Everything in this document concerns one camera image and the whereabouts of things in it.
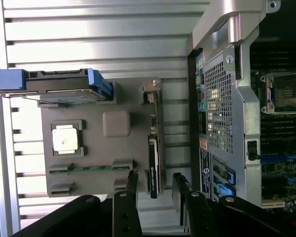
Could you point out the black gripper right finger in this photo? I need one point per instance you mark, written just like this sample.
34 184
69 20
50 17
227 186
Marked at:
199 217

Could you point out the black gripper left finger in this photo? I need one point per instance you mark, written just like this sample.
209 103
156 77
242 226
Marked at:
125 217

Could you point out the blue card retention clip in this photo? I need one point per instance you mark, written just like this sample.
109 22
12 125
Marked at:
233 176
227 190

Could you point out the green RAM stick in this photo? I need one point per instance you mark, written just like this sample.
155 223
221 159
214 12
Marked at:
88 169

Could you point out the grey plastic parts rack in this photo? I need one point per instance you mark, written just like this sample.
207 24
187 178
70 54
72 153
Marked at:
96 153

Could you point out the white PCI expansion slot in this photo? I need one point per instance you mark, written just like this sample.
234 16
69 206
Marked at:
273 204

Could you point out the green motherboard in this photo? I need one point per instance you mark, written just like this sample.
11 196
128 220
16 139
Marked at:
273 172

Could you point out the silver CPU chip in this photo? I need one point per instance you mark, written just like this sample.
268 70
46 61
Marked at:
66 139

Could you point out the open grey PC case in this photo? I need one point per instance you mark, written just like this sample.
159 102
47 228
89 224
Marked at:
239 106

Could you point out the hard disk in blue carrier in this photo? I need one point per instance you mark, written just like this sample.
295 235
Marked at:
59 84

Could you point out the CPU socket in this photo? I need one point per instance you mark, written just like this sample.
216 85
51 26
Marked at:
288 93

